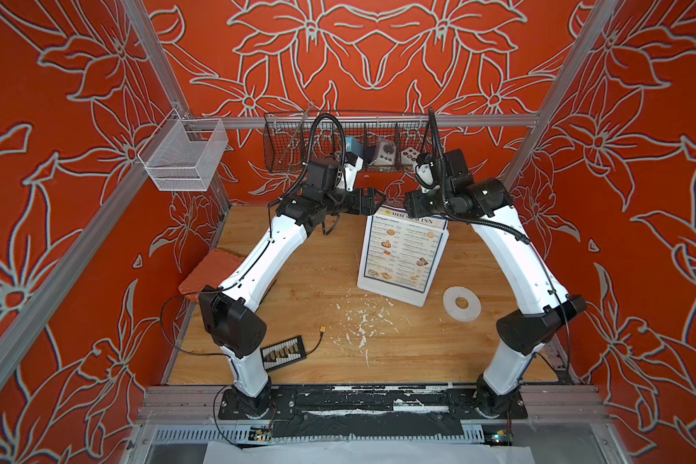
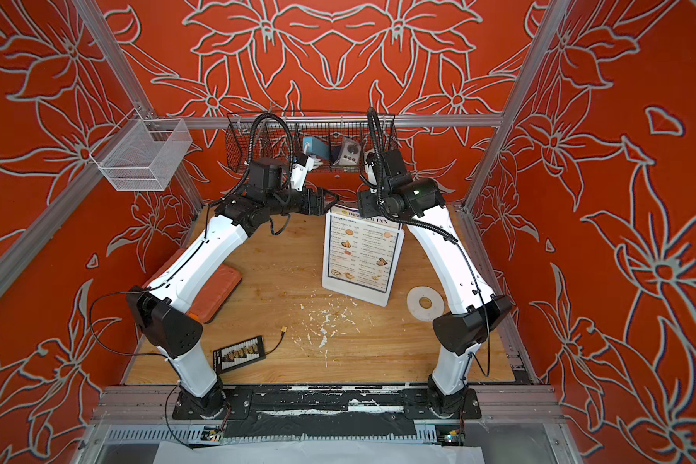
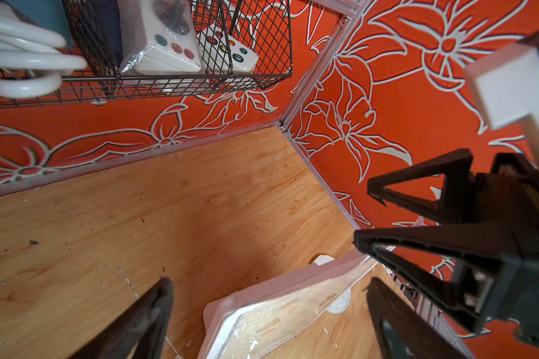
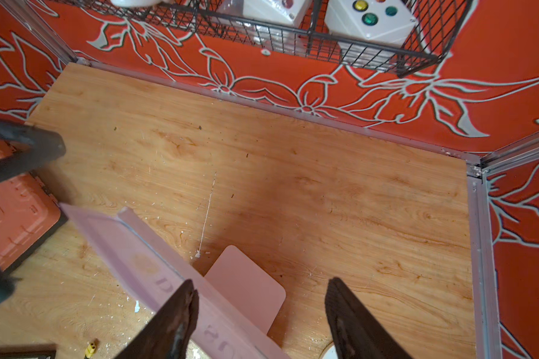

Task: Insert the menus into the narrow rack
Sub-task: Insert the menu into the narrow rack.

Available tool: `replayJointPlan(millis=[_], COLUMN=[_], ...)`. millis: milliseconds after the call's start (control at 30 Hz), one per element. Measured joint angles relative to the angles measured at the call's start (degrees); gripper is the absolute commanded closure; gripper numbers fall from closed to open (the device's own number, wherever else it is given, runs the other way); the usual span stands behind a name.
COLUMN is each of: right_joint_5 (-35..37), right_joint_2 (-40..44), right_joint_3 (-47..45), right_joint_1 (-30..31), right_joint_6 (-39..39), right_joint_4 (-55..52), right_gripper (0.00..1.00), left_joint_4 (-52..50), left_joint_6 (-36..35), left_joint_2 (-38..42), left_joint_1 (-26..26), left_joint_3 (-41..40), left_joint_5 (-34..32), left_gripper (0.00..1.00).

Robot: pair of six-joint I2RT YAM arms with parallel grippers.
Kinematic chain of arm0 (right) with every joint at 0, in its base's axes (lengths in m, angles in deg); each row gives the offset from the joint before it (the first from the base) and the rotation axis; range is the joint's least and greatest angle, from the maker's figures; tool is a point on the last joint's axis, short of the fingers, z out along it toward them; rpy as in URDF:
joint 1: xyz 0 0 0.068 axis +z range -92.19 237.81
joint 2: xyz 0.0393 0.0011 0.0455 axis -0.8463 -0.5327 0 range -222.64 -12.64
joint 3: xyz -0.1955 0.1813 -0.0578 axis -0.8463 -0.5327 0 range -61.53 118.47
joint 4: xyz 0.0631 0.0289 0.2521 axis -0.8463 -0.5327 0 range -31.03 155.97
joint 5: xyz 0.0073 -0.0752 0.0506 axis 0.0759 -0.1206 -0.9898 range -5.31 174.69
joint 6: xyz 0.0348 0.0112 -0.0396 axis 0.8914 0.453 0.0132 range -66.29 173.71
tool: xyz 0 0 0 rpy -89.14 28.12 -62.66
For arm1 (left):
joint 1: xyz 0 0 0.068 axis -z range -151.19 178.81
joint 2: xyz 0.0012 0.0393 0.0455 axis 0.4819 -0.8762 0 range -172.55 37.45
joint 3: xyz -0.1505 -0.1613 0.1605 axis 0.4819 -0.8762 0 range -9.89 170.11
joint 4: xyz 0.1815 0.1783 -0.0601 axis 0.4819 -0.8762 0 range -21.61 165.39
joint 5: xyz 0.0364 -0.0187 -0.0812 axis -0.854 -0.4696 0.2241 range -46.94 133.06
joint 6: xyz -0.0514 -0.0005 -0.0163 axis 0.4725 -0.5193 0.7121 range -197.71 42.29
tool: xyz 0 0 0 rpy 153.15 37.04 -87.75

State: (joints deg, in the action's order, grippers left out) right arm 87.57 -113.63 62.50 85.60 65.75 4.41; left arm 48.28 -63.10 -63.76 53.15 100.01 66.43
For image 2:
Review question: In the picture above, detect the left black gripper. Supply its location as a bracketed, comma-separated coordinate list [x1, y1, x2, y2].
[267, 184, 341, 218]

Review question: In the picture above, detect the laminated dim sum menu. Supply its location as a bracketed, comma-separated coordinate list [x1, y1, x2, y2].
[328, 210, 401, 294]

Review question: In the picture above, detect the white narrow menu rack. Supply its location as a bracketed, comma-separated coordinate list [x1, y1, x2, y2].
[321, 204, 406, 309]

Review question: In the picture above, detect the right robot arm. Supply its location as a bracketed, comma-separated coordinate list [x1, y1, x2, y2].
[358, 108, 513, 417]

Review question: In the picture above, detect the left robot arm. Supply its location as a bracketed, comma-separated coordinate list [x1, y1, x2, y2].
[127, 112, 339, 417]

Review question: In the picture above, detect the grey device with knob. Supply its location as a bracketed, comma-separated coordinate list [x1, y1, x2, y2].
[334, 138, 363, 167]

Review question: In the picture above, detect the blue box in basket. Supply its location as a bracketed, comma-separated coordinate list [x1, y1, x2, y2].
[303, 136, 331, 164]

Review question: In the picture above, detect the white tape roll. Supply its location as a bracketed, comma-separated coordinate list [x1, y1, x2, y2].
[406, 286, 445, 322]

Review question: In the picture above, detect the orange plastic tool case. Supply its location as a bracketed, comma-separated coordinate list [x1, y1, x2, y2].
[141, 247, 244, 325]

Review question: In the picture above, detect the black board with connectors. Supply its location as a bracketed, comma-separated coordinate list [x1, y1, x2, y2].
[213, 336, 266, 375]

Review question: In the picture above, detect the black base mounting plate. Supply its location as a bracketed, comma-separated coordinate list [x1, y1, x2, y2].
[171, 384, 483, 421]

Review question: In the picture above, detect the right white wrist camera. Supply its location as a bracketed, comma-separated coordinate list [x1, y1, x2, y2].
[362, 150, 381, 191]

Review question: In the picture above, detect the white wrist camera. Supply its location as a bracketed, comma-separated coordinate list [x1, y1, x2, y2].
[362, 150, 381, 191]
[290, 154, 316, 191]

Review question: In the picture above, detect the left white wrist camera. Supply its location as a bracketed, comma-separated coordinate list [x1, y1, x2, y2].
[290, 154, 316, 191]

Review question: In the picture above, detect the black wire wall basket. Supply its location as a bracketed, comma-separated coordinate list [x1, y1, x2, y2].
[224, 111, 408, 176]

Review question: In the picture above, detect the clear plastic wall bin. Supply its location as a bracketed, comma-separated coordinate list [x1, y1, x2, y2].
[92, 119, 193, 193]

